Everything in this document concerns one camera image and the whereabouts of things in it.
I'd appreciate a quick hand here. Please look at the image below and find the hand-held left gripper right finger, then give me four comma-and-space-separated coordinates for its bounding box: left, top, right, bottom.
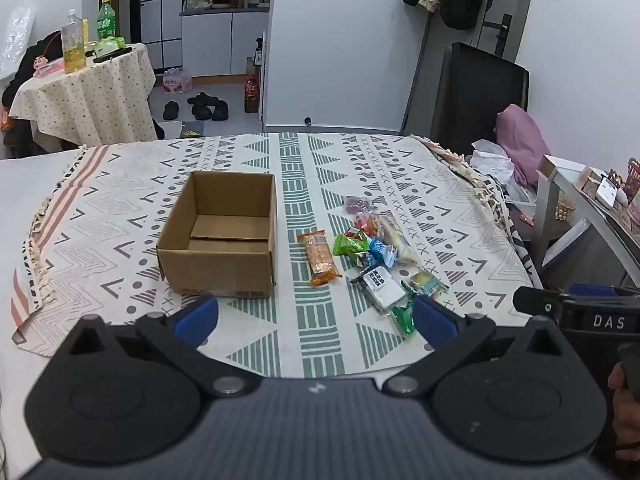
382, 294, 581, 398

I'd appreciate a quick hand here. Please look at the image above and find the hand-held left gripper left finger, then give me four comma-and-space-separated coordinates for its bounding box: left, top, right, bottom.
52, 295, 263, 402

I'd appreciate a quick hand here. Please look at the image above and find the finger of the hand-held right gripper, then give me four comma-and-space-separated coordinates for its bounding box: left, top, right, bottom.
512, 283, 640, 318

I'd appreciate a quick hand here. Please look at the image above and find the dark green snack packet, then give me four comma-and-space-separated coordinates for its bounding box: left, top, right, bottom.
390, 296, 418, 337

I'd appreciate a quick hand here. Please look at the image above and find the yellow green snack packet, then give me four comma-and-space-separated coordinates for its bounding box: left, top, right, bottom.
402, 270, 449, 297

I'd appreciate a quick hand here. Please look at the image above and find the black and white snack packet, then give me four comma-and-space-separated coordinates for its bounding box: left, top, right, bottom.
350, 266, 407, 316

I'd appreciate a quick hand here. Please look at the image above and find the blue snack packet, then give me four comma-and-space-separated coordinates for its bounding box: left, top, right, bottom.
367, 237, 399, 267

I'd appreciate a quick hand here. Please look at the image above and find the cream bread packet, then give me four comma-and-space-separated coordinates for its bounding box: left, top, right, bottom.
375, 212, 421, 267

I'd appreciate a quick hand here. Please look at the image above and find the red snack packet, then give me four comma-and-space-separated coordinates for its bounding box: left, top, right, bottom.
353, 212, 383, 236

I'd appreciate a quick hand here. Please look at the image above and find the orange snack packet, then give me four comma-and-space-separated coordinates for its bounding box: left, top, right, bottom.
297, 230, 342, 287

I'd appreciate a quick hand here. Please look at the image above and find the purple candy packet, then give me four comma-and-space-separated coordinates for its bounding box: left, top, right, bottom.
344, 196, 376, 216

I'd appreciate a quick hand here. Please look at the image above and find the person's right hand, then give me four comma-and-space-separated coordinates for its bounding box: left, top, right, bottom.
607, 362, 640, 450

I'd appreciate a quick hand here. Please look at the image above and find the white side table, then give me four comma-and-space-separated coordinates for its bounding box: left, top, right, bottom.
537, 155, 640, 271

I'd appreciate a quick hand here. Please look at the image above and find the small wicker basket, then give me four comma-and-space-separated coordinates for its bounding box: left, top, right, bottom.
552, 192, 578, 221

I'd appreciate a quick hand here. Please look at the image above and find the white crumpled cloth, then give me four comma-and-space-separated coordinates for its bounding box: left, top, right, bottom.
470, 139, 538, 206

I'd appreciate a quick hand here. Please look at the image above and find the pink clothing pile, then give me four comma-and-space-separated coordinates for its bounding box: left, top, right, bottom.
495, 104, 551, 188

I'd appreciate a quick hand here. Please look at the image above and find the patterned fringed blanket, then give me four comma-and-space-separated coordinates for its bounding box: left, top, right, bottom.
10, 132, 543, 378

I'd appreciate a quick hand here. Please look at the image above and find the white bed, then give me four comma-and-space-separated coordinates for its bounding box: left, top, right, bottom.
0, 146, 88, 466

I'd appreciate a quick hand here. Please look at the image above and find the red oil bottle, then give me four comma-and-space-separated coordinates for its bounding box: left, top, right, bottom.
244, 74, 261, 114

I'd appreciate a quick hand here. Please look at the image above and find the pack of water bottles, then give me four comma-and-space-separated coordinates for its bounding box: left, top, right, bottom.
162, 67, 193, 93

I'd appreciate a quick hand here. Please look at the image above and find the round table with dotted cloth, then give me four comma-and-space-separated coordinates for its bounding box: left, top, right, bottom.
9, 42, 158, 151

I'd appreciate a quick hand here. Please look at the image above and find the dark clothes pile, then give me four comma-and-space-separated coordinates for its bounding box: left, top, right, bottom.
0, 30, 61, 158

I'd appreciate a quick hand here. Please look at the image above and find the flat black object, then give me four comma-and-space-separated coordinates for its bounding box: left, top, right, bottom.
92, 45, 136, 63

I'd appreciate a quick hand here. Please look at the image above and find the white kitchen cabinet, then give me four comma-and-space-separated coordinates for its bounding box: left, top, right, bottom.
181, 10, 271, 77

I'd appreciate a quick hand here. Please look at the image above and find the green tissue pack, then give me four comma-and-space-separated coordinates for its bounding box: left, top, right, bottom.
94, 36, 126, 58

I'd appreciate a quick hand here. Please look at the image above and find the pink cartoon box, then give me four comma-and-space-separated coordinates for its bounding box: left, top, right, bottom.
32, 55, 66, 78

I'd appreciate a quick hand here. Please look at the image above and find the clear bottle with yellow liquid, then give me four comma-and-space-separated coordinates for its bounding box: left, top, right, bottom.
61, 9, 87, 73

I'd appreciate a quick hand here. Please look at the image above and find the black framed glass door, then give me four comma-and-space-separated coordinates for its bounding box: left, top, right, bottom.
131, 0, 183, 73

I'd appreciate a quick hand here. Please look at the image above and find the green soda bottle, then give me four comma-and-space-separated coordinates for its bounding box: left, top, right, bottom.
96, 0, 117, 43

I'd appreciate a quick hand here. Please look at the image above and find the bubble wrap sheet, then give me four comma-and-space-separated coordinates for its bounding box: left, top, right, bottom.
0, 7, 36, 81

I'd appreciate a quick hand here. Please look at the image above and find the black door handle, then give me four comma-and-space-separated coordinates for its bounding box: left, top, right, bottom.
482, 15, 513, 56

